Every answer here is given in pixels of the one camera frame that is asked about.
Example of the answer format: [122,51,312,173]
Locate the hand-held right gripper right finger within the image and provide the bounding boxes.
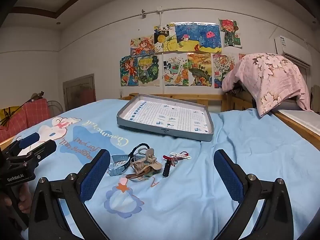
[213,149,294,240]

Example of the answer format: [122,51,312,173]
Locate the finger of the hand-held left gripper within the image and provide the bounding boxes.
[7,140,57,167]
[2,133,40,155]

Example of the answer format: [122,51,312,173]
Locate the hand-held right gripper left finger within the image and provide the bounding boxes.
[28,149,111,240]

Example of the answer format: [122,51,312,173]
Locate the light blue wrist watch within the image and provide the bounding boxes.
[108,154,131,177]

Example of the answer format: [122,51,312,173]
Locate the brown hair tie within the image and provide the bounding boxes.
[126,160,155,181]

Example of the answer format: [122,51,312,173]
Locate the white hair clip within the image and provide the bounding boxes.
[170,152,192,159]

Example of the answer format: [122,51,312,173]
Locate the black braided hair tie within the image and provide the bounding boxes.
[128,143,150,159]

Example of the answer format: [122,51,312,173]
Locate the beige hair claw clip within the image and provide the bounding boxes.
[136,148,163,174]

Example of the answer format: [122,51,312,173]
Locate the red string bracelet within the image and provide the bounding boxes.
[162,151,188,167]

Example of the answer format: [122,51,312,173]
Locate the grey cardboard box tray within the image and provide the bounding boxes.
[116,94,214,142]

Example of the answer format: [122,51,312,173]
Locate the person's left hand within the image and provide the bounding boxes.
[18,182,32,214]

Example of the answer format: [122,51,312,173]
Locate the red plaid cloth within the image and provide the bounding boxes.
[0,99,54,143]

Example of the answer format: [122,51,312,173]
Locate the yellow cloth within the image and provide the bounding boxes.
[0,108,11,127]

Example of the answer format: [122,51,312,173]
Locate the blue printed bedsheet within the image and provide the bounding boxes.
[0,99,320,240]

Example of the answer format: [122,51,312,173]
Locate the wooden bed headboard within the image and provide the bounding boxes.
[119,93,255,113]

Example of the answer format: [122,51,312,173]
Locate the white mattress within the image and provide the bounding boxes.
[277,109,320,132]

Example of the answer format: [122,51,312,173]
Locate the pink floral blanket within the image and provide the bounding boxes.
[222,52,313,117]

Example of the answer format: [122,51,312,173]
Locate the orange-haired girl blue drawing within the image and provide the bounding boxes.
[120,56,139,87]

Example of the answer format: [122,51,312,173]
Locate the crowded city drawing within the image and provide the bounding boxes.
[212,53,236,90]

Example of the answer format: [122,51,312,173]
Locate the orange landscape drawing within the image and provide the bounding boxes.
[187,52,213,87]

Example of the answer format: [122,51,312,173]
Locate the blond character green drawing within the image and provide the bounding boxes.
[137,54,161,87]

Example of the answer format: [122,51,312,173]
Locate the fish and turtle drawing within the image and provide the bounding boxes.
[163,53,188,87]

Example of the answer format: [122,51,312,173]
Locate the orange-haired cartoon girl drawing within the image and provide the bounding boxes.
[130,35,155,56]

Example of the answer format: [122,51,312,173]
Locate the blue sea drawing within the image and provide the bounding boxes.
[174,22,222,52]

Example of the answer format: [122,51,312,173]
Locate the white air conditioner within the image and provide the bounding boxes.
[274,35,313,67]

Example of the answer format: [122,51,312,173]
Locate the red-haired figure drawing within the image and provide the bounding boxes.
[218,18,243,48]

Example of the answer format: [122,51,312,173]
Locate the yellow moon drawing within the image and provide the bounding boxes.
[153,25,176,53]

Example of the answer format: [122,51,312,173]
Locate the wire fan guard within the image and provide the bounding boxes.
[46,100,64,118]

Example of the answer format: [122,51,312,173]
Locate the brown wall cabinet door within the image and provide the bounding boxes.
[62,74,96,112]

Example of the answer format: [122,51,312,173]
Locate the wooden bed side rail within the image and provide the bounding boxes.
[271,109,320,150]

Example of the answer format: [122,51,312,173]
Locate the colourful wall drawings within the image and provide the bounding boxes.
[140,5,275,94]

